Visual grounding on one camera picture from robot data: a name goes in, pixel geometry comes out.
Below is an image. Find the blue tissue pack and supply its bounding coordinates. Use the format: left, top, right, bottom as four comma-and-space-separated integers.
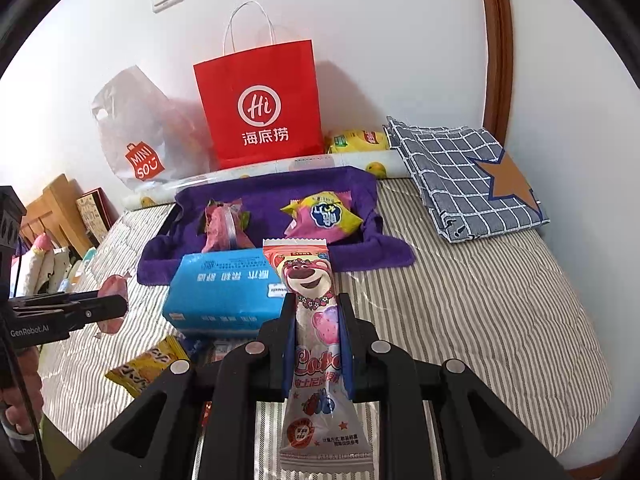
162, 249, 291, 336

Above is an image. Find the blue checkered cloth with star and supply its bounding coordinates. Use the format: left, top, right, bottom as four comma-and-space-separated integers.
384, 116, 551, 245

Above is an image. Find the person's left hand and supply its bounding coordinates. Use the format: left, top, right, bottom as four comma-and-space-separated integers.
0, 345, 46, 441

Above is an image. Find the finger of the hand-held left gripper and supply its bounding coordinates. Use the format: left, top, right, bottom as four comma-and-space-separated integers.
10, 291, 103, 308
50, 296, 129, 332

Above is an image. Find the red paper bag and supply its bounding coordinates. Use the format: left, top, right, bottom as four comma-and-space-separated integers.
193, 1, 325, 171

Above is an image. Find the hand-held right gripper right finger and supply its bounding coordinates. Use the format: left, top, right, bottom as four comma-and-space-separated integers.
337, 292, 571, 480

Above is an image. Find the purple cloth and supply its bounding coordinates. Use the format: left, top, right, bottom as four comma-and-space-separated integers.
137, 165, 417, 286

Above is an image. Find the pink bear snack packet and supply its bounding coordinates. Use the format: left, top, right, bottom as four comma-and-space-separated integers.
262, 239, 376, 480

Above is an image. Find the translucent white plastic bag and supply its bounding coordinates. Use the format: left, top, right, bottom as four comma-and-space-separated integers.
90, 65, 221, 193

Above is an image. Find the small round pink snack packet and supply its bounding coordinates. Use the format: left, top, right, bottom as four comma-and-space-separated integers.
96, 272, 132, 335

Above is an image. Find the dark blue snack packet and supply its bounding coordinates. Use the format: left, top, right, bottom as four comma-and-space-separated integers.
177, 334, 211, 361

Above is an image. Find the yellow drink pack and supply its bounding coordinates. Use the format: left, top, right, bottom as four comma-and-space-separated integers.
325, 129, 391, 155

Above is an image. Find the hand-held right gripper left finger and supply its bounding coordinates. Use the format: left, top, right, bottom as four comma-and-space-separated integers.
60, 292, 301, 480

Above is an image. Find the wooden chair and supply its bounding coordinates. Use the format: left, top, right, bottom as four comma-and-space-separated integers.
20, 174, 83, 261

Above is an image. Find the pink yellow snack packet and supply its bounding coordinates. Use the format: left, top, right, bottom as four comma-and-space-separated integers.
280, 191, 363, 242

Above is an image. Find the brown wooden door frame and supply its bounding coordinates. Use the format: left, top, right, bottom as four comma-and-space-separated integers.
475, 0, 515, 151

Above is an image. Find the brown book box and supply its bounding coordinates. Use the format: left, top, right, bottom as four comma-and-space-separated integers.
75, 187, 118, 246

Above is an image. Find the green cloth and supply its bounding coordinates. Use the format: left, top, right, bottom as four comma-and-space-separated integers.
37, 400, 108, 480

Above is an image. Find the teal white box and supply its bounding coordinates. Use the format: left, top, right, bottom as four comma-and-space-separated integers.
75, 246, 101, 281

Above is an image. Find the plain pink snack packet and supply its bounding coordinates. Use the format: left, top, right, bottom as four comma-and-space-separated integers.
201, 199, 251, 253

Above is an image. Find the pink white plush toy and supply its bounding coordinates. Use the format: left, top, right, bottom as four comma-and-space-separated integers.
12, 232, 73, 296

